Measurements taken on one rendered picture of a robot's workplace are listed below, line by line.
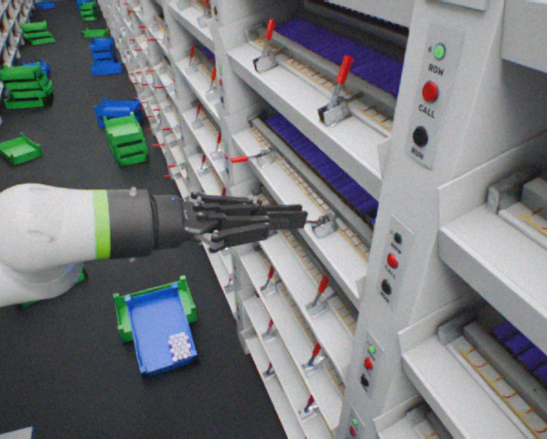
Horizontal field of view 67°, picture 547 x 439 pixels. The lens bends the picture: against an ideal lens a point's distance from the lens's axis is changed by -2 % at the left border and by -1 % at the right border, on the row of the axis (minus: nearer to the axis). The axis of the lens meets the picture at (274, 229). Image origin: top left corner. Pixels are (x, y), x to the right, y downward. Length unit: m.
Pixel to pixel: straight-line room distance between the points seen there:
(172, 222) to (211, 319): 1.23
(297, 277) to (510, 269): 0.58
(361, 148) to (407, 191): 0.11
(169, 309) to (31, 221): 1.24
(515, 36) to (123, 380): 1.55
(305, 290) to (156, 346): 0.91
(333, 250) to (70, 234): 0.39
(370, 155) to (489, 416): 0.32
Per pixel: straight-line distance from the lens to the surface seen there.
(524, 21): 0.36
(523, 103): 0.43
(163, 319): 1.72
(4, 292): 0.68
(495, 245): 0.42
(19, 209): 0.55
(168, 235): 0.57
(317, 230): 0.70
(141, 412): 1.59
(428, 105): 0.42
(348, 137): 0.58
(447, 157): 0.41
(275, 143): 0.93
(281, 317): 1.11
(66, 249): 0.55
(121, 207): 0.55
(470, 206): 0.45
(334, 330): 0.83
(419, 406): 0.72
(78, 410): 1.67
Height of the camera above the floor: 1.34
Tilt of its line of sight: 37 degrees down
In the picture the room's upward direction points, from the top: straight up
